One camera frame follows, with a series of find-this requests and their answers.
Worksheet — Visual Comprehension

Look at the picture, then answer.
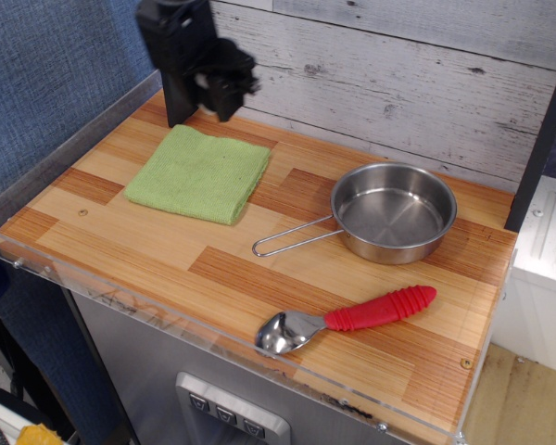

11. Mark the dark frame post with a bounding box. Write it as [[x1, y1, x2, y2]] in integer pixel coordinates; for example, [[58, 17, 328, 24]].
[[504, 85, 556, 233], [160, 71, 197, 128]]

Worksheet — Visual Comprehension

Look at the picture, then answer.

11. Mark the dark left frame post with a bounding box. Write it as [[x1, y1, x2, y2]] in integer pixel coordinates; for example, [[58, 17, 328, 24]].
[[160, 71, 197, 128]]

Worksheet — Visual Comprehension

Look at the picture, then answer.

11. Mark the white aluminium rail block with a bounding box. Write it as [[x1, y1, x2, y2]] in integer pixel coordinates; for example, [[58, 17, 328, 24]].
[[514, 176, 556, 281]]

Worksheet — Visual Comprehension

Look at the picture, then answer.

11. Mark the green cloth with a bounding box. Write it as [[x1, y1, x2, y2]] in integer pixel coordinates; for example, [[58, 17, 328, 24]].
[[124, 125, 271, 225]]

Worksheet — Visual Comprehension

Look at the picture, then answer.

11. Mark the stainless steel pot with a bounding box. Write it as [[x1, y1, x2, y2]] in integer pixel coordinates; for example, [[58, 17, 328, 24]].
[[252, 161, 458, 265]]

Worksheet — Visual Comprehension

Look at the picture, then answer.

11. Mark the silver button control panel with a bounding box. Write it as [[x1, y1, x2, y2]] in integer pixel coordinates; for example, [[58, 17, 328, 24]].
[[175, 372, 291, 444]]

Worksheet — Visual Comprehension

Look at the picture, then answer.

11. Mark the red handled metal spoon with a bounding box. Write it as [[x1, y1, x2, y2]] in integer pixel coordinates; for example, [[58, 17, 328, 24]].
[[255, 286, 437, 355]]

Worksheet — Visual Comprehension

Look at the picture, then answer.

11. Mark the clear acrylic table guard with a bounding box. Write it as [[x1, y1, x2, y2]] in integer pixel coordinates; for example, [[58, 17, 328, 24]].
[[0, 74, 516, 444]]

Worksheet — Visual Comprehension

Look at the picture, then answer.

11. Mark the plush sushi roll toy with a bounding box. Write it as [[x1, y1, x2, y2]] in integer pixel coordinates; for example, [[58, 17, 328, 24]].
[[195, 73, 214, 115]]

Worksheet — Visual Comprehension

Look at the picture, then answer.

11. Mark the dark right frame post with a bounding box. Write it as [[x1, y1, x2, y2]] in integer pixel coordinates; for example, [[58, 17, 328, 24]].
[[504, 85, 556, 233]]

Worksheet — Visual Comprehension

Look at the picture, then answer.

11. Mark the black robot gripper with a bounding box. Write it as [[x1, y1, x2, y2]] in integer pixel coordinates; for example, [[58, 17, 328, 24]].
[[135, 1, 259, 122]]

